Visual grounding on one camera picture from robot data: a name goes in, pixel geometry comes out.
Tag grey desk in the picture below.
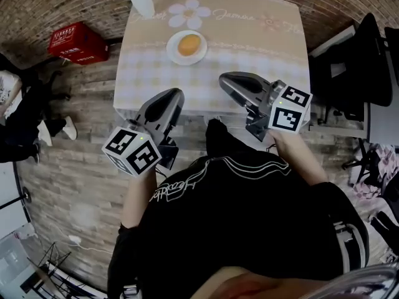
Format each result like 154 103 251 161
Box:
363 26 399 146

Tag red box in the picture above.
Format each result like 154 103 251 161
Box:
47 21 110 66

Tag black office chair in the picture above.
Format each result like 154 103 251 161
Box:
307 12 394 125

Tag person's right forearm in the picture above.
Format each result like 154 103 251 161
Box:
267 128 330 187

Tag pink patterned cloth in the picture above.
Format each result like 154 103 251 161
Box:
351 143 399 199

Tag black tripod stand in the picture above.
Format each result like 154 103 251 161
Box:
27 241 107 299

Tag orange bread bun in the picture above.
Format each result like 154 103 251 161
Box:
177 34 201 57

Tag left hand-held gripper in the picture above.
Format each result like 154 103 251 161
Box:
101 87 186 178

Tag white power cable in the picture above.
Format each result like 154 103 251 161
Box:
46 222 113 255

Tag white round plate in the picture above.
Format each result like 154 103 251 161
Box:
166 29 208 67

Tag person's black trousers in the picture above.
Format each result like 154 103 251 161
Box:
204 118 276 161

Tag checked floral tablecloth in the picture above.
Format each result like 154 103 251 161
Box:
112 0 312 118

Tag person's left forearm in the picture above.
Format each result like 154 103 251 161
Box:
120 168 157 230

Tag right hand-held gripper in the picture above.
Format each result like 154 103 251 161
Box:
218 71 314 143

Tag person's black t-shirt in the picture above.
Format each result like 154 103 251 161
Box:
107 154 371 299

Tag black office chair base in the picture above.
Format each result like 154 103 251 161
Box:
340 138 382 187

